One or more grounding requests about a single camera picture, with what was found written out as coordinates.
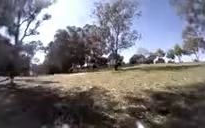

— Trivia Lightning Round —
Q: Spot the dry grass field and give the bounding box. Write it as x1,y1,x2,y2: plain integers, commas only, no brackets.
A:
0,62,205,128

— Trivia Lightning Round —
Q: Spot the large tree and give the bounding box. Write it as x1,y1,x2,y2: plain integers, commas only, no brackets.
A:
0,0,56,86
169,0,205,63

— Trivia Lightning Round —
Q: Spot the tall thin-crowned tree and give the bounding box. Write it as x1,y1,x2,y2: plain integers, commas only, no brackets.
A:
91,0,143,72

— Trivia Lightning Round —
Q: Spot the row of distant trees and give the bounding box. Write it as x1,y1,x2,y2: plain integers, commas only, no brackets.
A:
129,43,205,65

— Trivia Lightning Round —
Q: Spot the clump of dark trees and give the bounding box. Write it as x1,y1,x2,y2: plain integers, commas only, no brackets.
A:
43,23,108,75

